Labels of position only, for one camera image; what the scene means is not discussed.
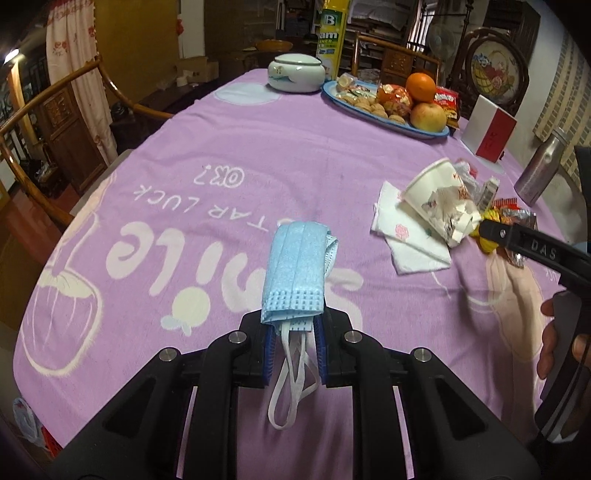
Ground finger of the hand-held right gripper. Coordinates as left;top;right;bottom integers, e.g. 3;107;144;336
479;220;591;289

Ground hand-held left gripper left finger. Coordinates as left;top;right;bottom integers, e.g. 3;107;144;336
46;312;274;480

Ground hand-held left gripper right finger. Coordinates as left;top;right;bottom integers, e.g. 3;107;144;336
314;308;541;480

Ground blue face mask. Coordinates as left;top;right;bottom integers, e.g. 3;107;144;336
261;220;339;430

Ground white paper cup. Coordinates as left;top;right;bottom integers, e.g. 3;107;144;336
404;158;483;247

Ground person's right hand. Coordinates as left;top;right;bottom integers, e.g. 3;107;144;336
536;298;591;386

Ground silver snack wrapper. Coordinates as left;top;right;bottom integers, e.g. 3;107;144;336
501;205;539;268

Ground small drink carton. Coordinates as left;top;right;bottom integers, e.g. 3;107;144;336
475;178;500;213

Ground steel water bottle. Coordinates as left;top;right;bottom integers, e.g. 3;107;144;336
513;127;571;207

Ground white and red box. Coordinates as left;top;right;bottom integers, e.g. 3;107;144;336
462;95;518;162

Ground white floral paper napkin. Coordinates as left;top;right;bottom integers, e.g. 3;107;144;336
372;181;452;276

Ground beige checked curtain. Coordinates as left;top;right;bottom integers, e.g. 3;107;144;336
531;28;591;153

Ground apple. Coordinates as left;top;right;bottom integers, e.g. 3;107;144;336
410;102;448;132

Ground red snack packet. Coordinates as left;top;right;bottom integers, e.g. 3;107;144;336
433;88;461;129

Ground round embroidered table screen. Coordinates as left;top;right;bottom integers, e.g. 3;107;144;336
455;28;529;116

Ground orange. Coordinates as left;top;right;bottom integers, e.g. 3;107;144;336
405;72;437;103

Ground orange wrapped snack bag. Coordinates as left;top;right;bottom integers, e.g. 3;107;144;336
376;84;413;118

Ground pile of walnuts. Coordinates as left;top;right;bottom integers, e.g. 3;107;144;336
339;92;409;125

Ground electric fan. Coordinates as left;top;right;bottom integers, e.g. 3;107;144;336
427;21;458;58

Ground carved wooden chair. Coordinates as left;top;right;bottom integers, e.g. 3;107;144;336
353;31;441;88

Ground pile of wrapped candies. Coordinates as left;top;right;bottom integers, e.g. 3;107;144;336
336;74;370;95

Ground pale blue plastic bag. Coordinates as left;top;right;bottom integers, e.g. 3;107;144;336
13;397;47;448

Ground blue oval plate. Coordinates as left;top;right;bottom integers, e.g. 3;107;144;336
322;79;451;138

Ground yellow spray can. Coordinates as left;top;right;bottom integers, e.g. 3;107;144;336
318;0;349;80

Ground white ceramic jar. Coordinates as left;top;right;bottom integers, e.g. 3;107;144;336
269;53;322;93

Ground cardboard boxes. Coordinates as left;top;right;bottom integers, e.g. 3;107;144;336
178;55;220;86

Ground carved wooden cabinet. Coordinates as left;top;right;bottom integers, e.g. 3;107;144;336
39;88;112;195

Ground yellow wooden door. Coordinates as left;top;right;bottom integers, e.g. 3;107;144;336
95;0;183;116

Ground wooden armchair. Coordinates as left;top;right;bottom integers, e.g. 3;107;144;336
0;60;176;232

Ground floral curtain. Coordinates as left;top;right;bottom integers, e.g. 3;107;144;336
46;0;118;160

